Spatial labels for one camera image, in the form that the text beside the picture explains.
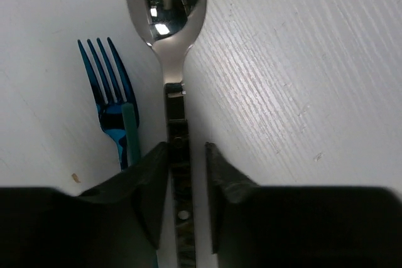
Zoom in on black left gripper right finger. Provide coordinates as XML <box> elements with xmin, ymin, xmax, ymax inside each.
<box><xmin>205</xmin><ymin>143</ymin><xmax>401</xmax><ymax>267</ymax></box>

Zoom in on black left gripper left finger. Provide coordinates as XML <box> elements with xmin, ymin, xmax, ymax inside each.
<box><xmin>1</xmin><ymin>142</ymin><xmax>168</xmax><ymax>267</ymax></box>

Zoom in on silver spoon patterned handle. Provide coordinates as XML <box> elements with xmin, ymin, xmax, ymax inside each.
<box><xmin>126</xmin><ymin>0</ymin><xmax>207</xmax><ymax>267</ymax></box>

